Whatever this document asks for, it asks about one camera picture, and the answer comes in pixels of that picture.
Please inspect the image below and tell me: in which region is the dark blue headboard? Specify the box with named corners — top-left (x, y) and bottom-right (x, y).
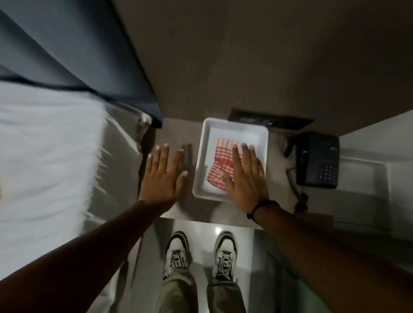
top-left (0, 0), bottom-right (164, 129)

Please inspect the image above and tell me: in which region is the white plastic tray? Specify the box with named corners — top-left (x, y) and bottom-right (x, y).
top-left (192, 117), bottom-right (270, 203)

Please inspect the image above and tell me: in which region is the white bed duvet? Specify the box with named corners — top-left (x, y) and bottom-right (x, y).
top-left (0, 80), bottom-right (108, 282)

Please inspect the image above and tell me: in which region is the white cabinet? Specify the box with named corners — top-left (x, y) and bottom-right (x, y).
top-left (334, 110), bottom-right (413, 243)

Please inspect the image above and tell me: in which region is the person's right sneaker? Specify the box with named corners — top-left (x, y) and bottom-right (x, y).
top-left (212, 230), bottom-right (239, 282)

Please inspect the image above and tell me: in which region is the black telephone cord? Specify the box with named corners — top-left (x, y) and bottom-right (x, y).
top-left (281, 135), bottom-right (309, 214)

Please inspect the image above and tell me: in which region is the person's left forearm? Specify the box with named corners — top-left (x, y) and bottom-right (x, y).
top-left (0, 199), bottom-right (169, 313)

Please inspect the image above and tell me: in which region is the person's left hand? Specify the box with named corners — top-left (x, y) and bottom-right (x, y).
top-left (139, 143), bottom-right (189, 212)

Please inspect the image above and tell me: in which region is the person's right trouser leg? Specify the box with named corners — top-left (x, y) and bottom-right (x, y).
top-left (206, 279), bottom-right (248, 313)

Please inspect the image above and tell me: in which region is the person's sneaker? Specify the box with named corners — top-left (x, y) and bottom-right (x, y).
top-left (162, 230), bottom-right (191, 280)
top-left (212, 230), bottom-right (239, 282)

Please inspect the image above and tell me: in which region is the black wristband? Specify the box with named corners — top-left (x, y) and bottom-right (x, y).
top-left (247, 200), bottom-right (280, 225)

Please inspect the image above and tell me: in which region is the black desk telephone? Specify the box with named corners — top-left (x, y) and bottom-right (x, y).
top-left (295, 131), bottom-right (340, 190)

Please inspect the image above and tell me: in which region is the black socket panel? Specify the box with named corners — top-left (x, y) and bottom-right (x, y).
top-left (228, 109), bottom-right (315, 131)

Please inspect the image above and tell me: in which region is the red checkered cloth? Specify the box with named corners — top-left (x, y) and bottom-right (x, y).
top-left (206, 138), bottom-right (246, 192)

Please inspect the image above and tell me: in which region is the person's right forearm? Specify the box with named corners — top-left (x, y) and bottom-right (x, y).
top-left (254, 203), bottom-right (413, 313)

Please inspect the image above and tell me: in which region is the grey bed mattress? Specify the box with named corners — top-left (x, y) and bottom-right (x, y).
top-left (82, 103), bottom-right (153, 236)

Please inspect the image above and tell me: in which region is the person's left sneaker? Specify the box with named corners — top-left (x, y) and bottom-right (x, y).
top-left (162, 230), bottom-right (191, 280)

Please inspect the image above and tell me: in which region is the person's left trouser leg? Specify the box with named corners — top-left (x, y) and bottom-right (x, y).
top-left (156, 269), bottom-right (199, 313)

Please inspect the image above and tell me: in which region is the person's trouser leg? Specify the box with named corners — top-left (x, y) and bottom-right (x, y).
top-left (156, 269), bottom-right (199, 313)
top-left (206, 279), bottom-right (248, 313)

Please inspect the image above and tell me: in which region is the person's right hand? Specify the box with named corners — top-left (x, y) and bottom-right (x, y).
top-left (221, 143), bottom-right (270, 213)

